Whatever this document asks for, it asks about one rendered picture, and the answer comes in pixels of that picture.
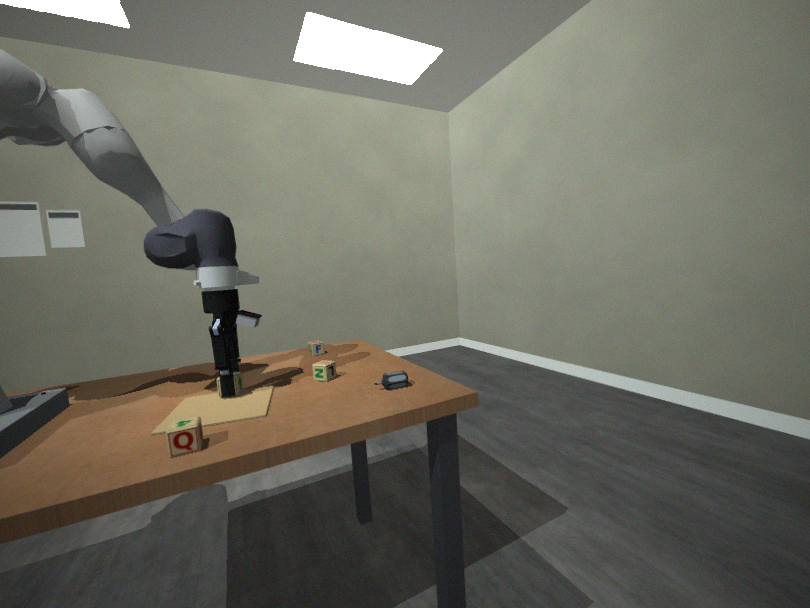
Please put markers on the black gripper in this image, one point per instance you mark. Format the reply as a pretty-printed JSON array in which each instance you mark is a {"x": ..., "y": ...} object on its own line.
[{"x": 219, "y": 303}]

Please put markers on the beige square mat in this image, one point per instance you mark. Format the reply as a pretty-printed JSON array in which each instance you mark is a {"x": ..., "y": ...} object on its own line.
[{"x": 251, "y": 403}]

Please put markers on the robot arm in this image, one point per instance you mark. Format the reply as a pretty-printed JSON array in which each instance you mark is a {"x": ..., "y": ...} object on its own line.
[{"x": 204, "y": 237}]

